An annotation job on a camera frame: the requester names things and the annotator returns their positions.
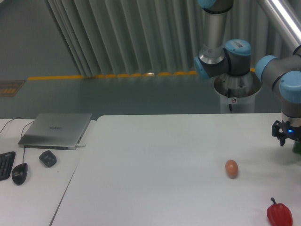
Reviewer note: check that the white cylindrical robot pedestal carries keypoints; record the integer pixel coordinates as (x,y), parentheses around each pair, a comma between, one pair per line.
(237,94)

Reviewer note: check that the black keyboard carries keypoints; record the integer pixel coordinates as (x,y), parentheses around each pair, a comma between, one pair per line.
(6,164)

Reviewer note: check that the closed silver laptop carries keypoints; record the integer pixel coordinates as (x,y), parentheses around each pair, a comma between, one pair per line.
(62,131)

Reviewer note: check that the black computer mouse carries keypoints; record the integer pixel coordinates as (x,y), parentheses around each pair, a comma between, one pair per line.
(19,173)

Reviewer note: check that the green pepper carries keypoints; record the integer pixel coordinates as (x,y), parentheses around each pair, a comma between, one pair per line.
(297,148)

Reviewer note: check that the grey pleated curtain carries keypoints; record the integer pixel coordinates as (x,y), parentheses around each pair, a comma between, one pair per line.
(170,36)

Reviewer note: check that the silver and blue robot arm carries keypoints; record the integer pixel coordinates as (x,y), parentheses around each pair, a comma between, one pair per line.
(282,76)

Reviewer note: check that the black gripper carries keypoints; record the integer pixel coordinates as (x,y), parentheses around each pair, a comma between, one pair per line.
(284,130)

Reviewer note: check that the brown egg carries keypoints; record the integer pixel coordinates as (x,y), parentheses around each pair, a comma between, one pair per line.
(231,168)

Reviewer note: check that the red bell pepper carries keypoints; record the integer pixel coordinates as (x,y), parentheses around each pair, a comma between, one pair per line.
(279,215)

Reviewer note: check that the small black gadget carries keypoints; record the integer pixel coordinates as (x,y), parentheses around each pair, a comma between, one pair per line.
(48,159)

